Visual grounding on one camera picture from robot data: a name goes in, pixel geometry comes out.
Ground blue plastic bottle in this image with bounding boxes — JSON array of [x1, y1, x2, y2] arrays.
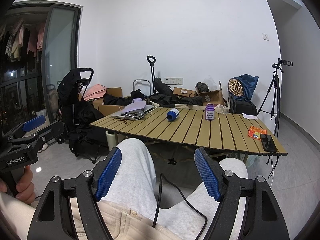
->
[[167, 108, 180, 122]]

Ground person's left hand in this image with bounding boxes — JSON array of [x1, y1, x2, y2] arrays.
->
[[15, 165, 35, 204]]

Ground cream hoodie torso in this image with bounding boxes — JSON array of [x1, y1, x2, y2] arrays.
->
[[1, 192, 180, 239]]

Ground black stroller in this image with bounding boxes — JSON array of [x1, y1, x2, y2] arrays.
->
[[57, 68, 106, 164]]

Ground cardboard box left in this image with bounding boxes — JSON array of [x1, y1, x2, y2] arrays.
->
[[93, 87, 126, 116]]

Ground pink bag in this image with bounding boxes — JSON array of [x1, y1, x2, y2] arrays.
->
[[83, 84, 107, 101]]

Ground black smartphone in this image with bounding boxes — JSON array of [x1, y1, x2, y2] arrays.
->
[[260, 134, 277, 153]]

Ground person's right leg grey trousers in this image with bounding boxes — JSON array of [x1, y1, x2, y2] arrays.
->
[[157, 158, 248, 239]]

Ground person's leg grey trousers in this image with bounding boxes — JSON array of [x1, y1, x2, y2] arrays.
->
[[102, 138, 157, 218], [157, 158, 248, 239]]

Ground hanging clothes on balcony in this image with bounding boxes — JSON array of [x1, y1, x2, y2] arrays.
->
[[1, 17, 46, 62]]

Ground person's left leg grey trousers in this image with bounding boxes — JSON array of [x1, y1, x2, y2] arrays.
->
[[102, 138, 157, 218]]

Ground orange snack packet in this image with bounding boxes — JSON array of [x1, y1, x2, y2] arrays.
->
[[248, 126, 267, 140]]

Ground glass balcony door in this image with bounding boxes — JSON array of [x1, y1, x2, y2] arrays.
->
[[41, 4, 81, 122]]

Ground silver laptop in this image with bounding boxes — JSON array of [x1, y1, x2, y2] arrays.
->
[[111, 105, 156, 120]]

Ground white paper tissue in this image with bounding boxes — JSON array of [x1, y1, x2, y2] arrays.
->
[[242, 113, 258, 120]]

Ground purple plastic bottle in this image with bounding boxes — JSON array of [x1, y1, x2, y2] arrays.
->
[[204, 103, 215, 121]]

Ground clear glass jar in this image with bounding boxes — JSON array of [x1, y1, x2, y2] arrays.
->
[[215, 104, 230, 115]]

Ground pile of black clothes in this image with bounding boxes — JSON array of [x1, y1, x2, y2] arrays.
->
[[103, 77, 203, 107]]

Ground large cardboard box right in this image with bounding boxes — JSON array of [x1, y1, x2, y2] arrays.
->
[[173, 82, 225, 106]]

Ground wicker ball lamp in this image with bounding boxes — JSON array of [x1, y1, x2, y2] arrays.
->
[[228, 79, 244, 96]]

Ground blue cloth bag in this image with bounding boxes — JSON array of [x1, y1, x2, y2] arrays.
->
[[229, 74, 259, 102]]

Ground dark crumpled bag in box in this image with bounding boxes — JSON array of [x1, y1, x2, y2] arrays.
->
[[195, 82, 209, 93]]

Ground phone charging cable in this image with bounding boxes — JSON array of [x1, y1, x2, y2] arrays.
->
[[266, 151, 280, 179]]

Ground black camera tripod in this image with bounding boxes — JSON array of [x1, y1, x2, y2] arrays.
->
[[257, 59, 293, 138]]

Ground black cable on lap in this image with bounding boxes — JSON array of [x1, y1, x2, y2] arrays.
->
[[152, 172, 209, 240]]

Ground black trolley handle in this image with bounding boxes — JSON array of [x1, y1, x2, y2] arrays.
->
[[146, 55, 157, 94]]

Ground white wall socket strip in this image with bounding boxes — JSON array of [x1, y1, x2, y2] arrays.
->
[[163, 77, 183, 85]]

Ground white light switch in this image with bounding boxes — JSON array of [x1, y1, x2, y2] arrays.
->
[[263, 34, 269, 41]]

